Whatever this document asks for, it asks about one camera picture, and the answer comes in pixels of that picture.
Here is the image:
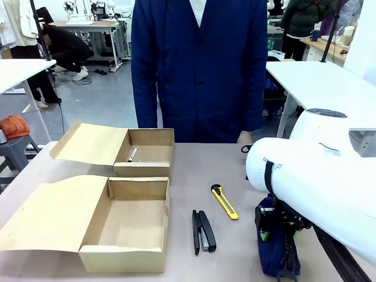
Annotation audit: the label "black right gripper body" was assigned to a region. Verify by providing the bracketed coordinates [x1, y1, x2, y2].
[274, 202, 312, 233]

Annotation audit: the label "navy blue zip pencil case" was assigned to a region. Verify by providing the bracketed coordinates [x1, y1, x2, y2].
[254, 196, 302, 282]

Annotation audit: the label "yellow utility knife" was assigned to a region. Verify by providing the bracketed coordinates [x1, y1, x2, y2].
[210, 184, 240, 221]

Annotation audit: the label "black stapler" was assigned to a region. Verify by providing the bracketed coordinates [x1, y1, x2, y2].
[192, 209, 217, 256]

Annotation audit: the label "small cardboard box with lid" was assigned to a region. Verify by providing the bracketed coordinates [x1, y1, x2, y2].
[49, 119, 176, 178]

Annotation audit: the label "large open cardboard box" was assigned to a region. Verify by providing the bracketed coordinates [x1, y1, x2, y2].
[0, 175, 171, 274]

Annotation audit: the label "person's left hand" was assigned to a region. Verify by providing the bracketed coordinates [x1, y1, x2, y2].
[237, 130, 253, 145]

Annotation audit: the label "white table with rounded corner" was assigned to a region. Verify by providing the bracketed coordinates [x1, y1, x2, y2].
[266, 60, 376, 139]

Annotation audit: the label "person in blue coat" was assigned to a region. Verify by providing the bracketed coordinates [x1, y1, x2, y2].
[130, 0, 268, 144]

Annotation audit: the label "wooden workbench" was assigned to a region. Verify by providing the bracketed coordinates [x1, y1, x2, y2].
[301, 35, 353, 63]

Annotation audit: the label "black stand pole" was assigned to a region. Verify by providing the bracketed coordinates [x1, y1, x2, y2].
[320, 0, 343, 63]

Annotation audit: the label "white jar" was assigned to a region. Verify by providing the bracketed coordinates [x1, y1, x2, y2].
[343, 25, 357, 45]

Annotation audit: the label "person in dark puffer jacket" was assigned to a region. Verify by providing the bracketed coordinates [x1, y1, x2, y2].
[280, 0, 338, 62]

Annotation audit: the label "grey stool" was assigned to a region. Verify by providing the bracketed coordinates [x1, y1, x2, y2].
[0, 135, 42, 189]

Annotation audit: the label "black trousers on mannequin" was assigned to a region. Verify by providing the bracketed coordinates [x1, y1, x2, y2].
[10, 43, 61, 108]

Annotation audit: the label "crouching person in black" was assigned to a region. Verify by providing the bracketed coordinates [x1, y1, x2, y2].
[41, 23, 90, 82]

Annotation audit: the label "orange bag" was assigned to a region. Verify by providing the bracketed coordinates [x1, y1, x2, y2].
[0, 115, 31, 139]

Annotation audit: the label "white table with white leg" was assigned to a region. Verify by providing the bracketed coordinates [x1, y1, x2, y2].
[0, 58, 57, 142]

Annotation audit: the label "cream coat on mannequin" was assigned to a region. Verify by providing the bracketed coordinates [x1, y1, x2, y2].
[0, 0, 41, 48]

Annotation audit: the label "black velcro strap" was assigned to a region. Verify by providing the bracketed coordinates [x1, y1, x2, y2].
[264, 160, 276, 196]

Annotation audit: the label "black braided cable sleeve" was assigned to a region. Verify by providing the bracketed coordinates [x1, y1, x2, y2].
[314, 226, 372, 282]

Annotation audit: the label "wood top desk, white frame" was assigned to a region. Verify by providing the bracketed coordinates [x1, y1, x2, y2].
[48, 17, 130, 69]

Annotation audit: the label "black tripod pole with cable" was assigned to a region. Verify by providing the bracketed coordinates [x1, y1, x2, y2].
[29, 0, 66, 133]

